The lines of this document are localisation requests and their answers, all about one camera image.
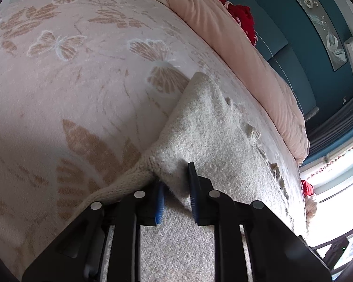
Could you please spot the pink butterfly print blanket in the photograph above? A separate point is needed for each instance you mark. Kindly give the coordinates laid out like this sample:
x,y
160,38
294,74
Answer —
x,y
76,79

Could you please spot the red garment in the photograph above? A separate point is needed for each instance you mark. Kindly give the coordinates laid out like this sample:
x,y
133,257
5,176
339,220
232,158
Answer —
x,y
244,16

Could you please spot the floral wall painting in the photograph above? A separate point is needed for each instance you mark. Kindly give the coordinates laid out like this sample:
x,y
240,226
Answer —
x,y
314,8

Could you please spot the teal upholstered headboard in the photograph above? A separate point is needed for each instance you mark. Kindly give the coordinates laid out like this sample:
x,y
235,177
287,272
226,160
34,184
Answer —
x,y
288,67

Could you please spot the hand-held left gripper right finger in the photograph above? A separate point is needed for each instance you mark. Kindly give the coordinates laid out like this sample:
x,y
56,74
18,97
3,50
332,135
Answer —
x,y
194,204

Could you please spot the cream knit sweater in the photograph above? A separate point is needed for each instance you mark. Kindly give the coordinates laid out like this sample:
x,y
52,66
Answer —
x,y
208,129

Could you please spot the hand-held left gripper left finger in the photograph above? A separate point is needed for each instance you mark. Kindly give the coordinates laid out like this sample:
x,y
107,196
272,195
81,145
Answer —
x,y
158,208

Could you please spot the small red cloth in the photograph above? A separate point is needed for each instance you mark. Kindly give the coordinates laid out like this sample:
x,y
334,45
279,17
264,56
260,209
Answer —
x,y
307,187

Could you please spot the grey curtain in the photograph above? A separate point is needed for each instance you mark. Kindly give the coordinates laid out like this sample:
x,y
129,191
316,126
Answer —
x,y
338,123

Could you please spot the pink duvet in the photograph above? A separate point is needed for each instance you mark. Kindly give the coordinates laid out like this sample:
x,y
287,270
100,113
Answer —
x,y
253,64

